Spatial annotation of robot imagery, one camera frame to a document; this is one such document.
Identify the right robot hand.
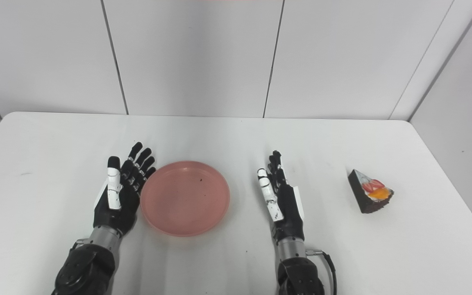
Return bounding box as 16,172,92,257
257,150,305,243

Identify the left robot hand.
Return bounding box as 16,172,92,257
93,142,157,237

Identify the pink plate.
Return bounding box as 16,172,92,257
140,161,231,237

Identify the chocolate cake slice with fruit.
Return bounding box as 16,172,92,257
348,169,395,214

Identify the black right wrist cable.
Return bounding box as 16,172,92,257
306,248,338,295

